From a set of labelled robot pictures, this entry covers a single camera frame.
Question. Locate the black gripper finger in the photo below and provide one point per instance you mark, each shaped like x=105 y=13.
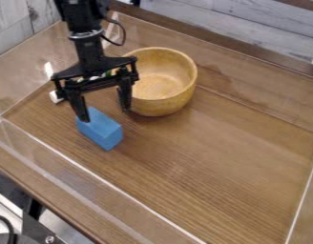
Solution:
x=124 y=93
x=78 y=105

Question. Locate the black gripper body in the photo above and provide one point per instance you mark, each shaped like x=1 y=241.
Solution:
x=94 y=61

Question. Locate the blue rectangular block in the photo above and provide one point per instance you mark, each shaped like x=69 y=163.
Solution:
x=101 y=130

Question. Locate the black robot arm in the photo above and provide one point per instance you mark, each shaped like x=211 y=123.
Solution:
x=82 y=15

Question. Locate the brown wooden bowl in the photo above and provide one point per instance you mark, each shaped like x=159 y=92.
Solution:
x=165 y=85

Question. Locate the green and white marker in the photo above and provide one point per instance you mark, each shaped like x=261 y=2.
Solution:
x=72 y=82

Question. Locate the clear acrylic front barrier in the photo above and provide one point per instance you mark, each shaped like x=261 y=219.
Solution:
x=97 y=208

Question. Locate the clear acrylic corner bracket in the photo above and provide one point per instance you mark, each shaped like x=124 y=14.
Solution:
x=108 y=34

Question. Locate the black metal base plate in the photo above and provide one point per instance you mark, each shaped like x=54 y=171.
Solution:
x=33 y=229

